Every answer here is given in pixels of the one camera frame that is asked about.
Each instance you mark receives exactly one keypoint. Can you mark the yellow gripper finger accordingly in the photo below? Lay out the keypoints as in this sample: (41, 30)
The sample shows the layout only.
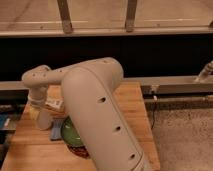
(34, 112)

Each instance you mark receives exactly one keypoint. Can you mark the white ceramic cup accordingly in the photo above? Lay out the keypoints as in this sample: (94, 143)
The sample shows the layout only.
(44, 120)

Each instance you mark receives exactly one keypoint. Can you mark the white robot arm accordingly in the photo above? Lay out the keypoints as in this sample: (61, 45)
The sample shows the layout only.
(87, 91)

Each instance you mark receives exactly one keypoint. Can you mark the blue sponge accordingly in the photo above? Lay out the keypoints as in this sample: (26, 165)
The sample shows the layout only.
(55, 133)

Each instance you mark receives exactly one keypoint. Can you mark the green bowl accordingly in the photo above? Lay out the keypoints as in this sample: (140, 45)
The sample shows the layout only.
(69, 134)

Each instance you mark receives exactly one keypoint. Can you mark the red snack wrapper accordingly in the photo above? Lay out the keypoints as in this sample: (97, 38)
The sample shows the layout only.
(79, 151)

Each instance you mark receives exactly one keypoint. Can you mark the left metal post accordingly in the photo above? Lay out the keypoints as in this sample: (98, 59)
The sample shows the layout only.
(65, 16)

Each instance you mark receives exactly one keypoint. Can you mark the metal post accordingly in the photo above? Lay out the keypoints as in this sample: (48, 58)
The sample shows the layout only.
(65, 16)
(130, 15)

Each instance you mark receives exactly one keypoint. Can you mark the right metal post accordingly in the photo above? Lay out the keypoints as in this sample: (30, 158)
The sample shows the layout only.
(130, 15)

